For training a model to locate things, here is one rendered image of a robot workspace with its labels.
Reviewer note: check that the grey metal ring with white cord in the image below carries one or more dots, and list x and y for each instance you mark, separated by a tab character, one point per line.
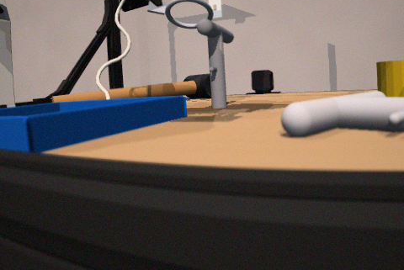
152	8

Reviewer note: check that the black rubber mallet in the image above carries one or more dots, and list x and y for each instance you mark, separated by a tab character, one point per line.
196	86

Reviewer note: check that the yellow cylinder with center hole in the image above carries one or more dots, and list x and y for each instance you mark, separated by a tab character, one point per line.
390	78

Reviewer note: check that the grey rounded cylinder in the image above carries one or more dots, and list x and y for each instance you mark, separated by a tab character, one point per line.
212	30

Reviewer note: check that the grey post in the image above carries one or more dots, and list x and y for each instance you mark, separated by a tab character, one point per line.
218	78

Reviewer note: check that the blue tray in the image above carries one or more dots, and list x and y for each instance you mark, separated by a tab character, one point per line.
61	124

